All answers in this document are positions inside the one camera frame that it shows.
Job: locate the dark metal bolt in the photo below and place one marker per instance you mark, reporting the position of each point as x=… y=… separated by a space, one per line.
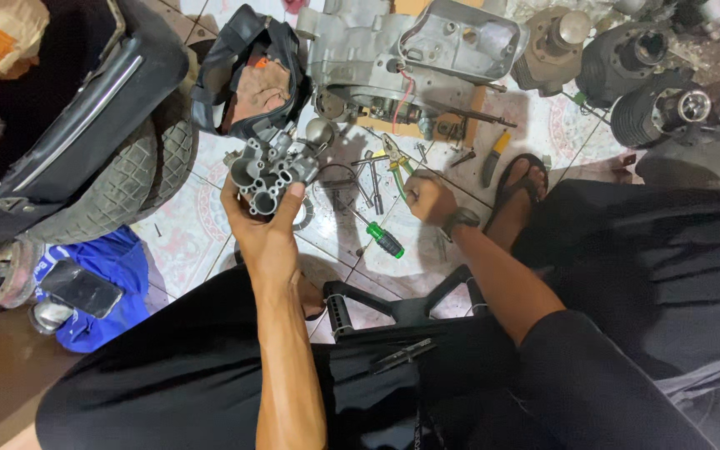
x=462 y=158

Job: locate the worn tape roll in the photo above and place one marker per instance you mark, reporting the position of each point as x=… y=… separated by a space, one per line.
x=4 y=275

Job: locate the black tool bag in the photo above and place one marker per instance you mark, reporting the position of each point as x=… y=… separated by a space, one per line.
x=219 y=94

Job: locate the black smartphone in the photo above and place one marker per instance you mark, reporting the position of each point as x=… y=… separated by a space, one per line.
x=80 y=289

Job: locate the blue cloth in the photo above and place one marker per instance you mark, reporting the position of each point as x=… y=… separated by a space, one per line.
x=116 y=262

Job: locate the black finned engine cylinder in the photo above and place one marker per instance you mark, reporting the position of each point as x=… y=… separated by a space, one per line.
x=622 y=62

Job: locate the black cylinder with silver piston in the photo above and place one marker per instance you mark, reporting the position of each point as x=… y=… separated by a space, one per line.
x=666 y=112

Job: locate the black plastic stool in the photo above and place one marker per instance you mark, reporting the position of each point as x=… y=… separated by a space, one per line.
x=410 y=310

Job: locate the person's black clothes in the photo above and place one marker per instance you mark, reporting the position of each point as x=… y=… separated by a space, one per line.
x=616 y=281

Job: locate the tan engine cylinder with piston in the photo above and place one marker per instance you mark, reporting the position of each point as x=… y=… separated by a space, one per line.
x=550 y=50

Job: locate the person's right fingers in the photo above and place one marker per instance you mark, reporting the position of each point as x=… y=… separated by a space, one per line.
x=412 y=195

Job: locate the black sandal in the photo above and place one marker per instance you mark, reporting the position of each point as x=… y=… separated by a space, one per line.
x=510 y=178

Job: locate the long metal shaft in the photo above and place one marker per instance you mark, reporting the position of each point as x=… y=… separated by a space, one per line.
x=479 y=116

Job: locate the silver metal carburetor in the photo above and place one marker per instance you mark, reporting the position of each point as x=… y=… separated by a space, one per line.
x=272 y=172

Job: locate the silver engine crankcase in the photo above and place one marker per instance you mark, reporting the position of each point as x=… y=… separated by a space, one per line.
x=366 y=56

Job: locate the silver round float bowl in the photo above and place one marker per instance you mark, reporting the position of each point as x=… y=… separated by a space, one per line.
x=319 y=131

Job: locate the person's foot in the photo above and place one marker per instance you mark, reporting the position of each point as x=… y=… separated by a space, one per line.
x=312 y=301
x=519 y=206

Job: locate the person's right foot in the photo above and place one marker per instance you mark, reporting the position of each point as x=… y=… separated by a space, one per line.
x=519 y=206

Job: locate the black wristwatch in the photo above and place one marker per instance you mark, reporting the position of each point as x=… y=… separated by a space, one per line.
x=461 y=220

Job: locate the silver metal cup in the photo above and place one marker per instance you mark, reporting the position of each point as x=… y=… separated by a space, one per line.
x=49 y=315

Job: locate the person's right hand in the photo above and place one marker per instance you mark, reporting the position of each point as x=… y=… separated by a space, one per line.
x=434 y=200

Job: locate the person's left foot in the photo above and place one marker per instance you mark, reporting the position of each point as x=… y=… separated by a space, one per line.
x=312 y=301

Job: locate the person's left hand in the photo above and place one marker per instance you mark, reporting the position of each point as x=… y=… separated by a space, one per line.
x=266 y=244

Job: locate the brown cardboard sheet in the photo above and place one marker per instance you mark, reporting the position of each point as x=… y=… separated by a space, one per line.
x=469 y=106

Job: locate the black rubber tyre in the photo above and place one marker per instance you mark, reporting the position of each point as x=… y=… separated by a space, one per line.
x=129 y=181

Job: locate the black scooter body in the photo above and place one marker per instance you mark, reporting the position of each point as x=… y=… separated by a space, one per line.
x=79 y=106

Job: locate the brown dirty rag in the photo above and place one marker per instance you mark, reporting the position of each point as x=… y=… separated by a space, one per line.
x=263 y=90

